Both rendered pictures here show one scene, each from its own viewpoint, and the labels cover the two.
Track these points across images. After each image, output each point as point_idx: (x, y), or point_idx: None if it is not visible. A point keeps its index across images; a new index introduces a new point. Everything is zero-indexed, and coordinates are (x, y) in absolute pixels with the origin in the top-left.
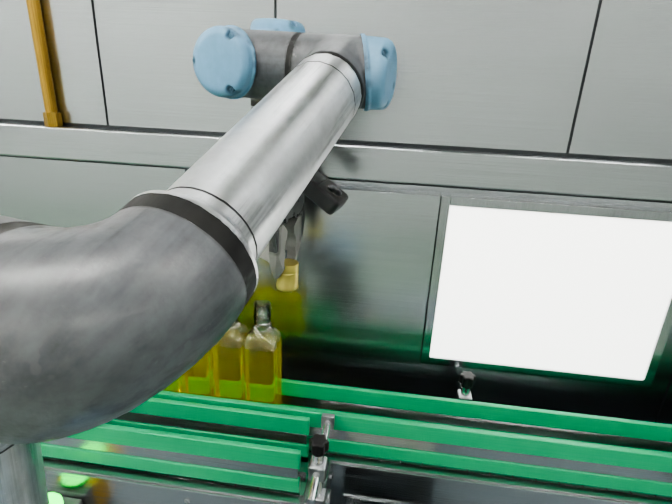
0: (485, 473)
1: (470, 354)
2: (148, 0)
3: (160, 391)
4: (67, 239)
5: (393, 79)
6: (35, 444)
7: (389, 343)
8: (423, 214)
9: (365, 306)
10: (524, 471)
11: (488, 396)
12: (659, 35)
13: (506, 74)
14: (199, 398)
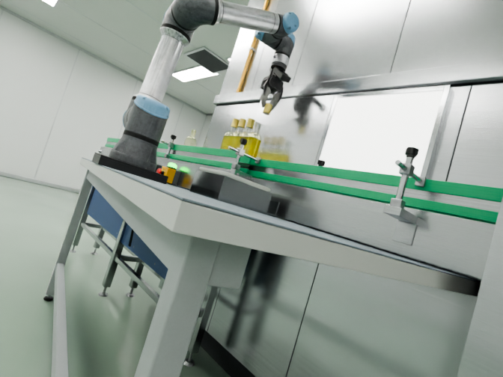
0: None
1: (334, 166)
2: (272, 55)
3: (195, 14)
4: None
5: (295, 23)
6: (179, 46)
7: (303, 161)
8: (327, 102)
9: (299, 143)
10: (320, 185)
11: None
12: (428, 25)
13: (368, 51)
14: None
